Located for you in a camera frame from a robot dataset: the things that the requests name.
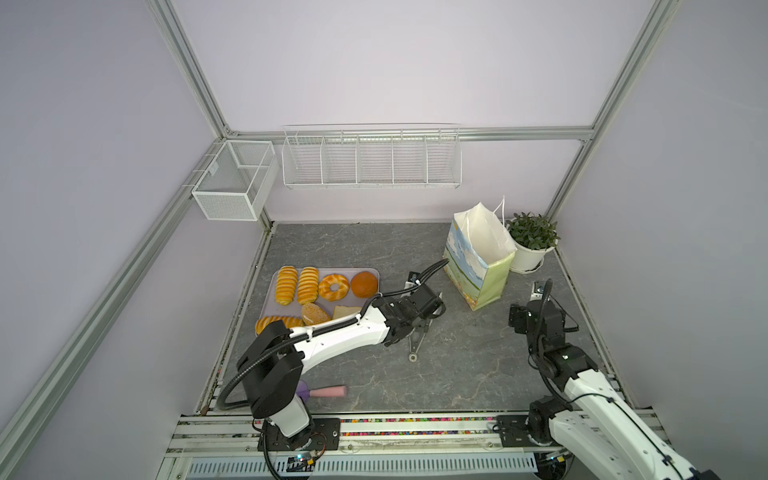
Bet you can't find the round orange fake bun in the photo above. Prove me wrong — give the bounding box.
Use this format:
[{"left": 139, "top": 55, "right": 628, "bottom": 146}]
[{"left": 350, "top": 271, "right": 379, "bottom": 299}]

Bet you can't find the fake toast slice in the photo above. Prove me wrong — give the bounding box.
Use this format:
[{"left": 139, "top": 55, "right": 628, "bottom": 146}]
[{"left": 332, "top": 305, "right": 361, "bottom": 320}]

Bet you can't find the paper bag with landscape print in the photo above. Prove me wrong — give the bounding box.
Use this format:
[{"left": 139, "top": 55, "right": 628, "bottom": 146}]
[{"left": 443, "top": 202, "right": 517, "bottom": 311}]

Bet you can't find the fake braided ring bread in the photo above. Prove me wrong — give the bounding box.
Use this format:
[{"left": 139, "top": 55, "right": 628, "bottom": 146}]
[{"left": 318, "top": 274, "right": 350, "bottom": 302}]

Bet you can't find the fake oval sugared bread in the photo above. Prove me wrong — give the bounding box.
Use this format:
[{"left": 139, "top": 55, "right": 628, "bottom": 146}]
[{"left": 301, "top": 302, "right": 331, "bottom": 326}]

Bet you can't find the fake yellow ridged bread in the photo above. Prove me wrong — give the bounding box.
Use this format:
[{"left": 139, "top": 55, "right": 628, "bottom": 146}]
[
  {"left": 274, "top": 266, "right": 299, "bottom": 306},
  {"left": 296, "top": 267, "right": 319, "bottom": 305}
]

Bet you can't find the fake long ridged bread roll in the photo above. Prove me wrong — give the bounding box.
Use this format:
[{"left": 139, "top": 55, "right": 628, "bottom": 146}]
[{"left": 254, "top": 316, "right": 305, "bottom": 335}]

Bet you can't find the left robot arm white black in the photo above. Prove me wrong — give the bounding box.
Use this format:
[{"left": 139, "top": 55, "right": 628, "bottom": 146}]
[{"left": 216, "top": 282, "right": 445, "bottom": 442}]

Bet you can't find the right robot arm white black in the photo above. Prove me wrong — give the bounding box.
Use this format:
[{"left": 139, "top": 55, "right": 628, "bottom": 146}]
[{"left": 508, "top": 298, "right": 718, "bottom": 479}]

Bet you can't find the potted green plant white pot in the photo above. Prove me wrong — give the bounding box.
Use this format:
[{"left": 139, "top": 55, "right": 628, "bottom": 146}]
[{"left": 507, "top": 212, "right": 560, "bottom": 274}]

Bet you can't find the lavender cutting mat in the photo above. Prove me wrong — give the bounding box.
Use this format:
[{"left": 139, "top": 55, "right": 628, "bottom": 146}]
[{"left": 259, "top": 268, "right": 379, "bottom": 323}]

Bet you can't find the white mesh box basket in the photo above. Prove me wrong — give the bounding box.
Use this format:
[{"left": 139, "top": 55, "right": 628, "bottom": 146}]
[{"left": 192, "top": 140, "right": 279, "bottom": 221}]

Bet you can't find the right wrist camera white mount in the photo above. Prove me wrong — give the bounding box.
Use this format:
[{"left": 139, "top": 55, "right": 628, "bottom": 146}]
[{"left": 530, "top": 279, "right": 553, "bottom": 303}]

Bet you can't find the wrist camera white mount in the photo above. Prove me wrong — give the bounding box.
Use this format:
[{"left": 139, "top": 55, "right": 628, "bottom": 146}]
[
  {"left": 405, "top": 271, "right": 423, "bottom": 289},
  {"left": 530, "top": 279, "right": 553, "bottom": 303}
]

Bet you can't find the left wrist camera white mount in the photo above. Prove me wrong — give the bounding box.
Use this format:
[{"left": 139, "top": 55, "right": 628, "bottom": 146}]
[{"left": 405, "top": 271, "right": 423, "bottom": 289}]

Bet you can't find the purple scoop with pink handle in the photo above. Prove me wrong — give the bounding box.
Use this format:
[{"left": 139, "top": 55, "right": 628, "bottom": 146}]
[{"left": 296, "top": 381, "right": 348, "bottom": 402}]

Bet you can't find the white wire shelf basket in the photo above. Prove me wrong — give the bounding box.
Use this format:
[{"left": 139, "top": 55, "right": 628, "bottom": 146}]
[{"left": 282, "top": 123, "right": 463, "bottom": 189}]

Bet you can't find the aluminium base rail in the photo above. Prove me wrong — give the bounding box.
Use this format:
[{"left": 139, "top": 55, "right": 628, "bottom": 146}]
[{"left": 163, "top": 411, "right": 562, "bottom": 457}]

